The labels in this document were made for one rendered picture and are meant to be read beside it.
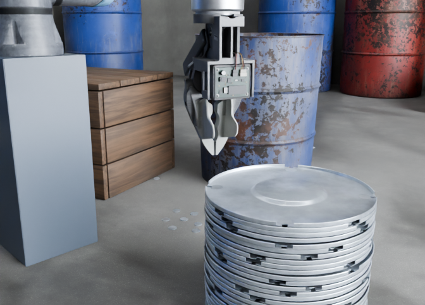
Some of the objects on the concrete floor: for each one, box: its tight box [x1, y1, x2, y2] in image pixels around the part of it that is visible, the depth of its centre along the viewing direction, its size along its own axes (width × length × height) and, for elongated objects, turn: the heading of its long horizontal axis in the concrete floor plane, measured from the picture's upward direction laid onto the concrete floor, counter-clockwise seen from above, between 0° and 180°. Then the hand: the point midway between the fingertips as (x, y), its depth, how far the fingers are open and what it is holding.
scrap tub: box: [195, 32, 324, 182], centre depth 160 cm, size 42×42×48 cm
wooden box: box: [86, 67, 175, 200], centre depth 162 cm, size 40×38×35 cm
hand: (212, 145), depth 75 cm, fingers closed
